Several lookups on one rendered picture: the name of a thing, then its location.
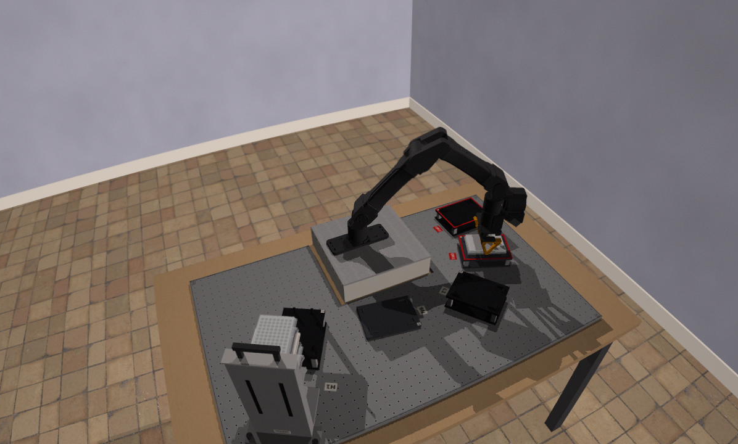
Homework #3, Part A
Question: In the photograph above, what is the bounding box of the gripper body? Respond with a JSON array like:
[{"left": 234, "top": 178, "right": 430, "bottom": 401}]
[{"left": 476, "top": 209, "right": 502, "bottom": 242}]

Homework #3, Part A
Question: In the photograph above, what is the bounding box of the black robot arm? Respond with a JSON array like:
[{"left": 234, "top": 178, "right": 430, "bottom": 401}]
[{"left": 326, "top": 127, "right": 527, "bottom": 255}]

